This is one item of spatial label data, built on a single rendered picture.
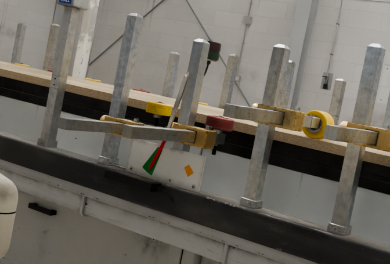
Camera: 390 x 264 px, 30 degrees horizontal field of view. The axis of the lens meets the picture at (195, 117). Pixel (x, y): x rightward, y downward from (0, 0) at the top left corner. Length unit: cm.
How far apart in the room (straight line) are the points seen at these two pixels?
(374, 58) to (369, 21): 777
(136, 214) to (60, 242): 58
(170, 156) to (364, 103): 57
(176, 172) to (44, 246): 84
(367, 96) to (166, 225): 69
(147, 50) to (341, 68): 317
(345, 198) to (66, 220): 117
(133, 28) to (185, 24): 871
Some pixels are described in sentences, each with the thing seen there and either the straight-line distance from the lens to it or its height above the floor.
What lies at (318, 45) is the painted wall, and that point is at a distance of 976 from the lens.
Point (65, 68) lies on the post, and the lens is 235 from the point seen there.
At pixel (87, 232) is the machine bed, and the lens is 257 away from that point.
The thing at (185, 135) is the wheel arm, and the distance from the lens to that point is 195.
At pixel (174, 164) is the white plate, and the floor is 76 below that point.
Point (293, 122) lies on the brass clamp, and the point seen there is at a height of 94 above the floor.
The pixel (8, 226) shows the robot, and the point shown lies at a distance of 107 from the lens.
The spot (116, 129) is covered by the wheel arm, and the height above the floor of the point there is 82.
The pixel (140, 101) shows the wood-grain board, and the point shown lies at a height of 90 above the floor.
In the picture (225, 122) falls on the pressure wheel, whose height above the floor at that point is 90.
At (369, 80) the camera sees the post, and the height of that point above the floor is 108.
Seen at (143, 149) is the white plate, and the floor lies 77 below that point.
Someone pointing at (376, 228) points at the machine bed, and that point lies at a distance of 201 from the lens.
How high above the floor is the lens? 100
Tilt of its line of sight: 3 degrees down
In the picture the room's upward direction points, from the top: 11 degrees clockwise
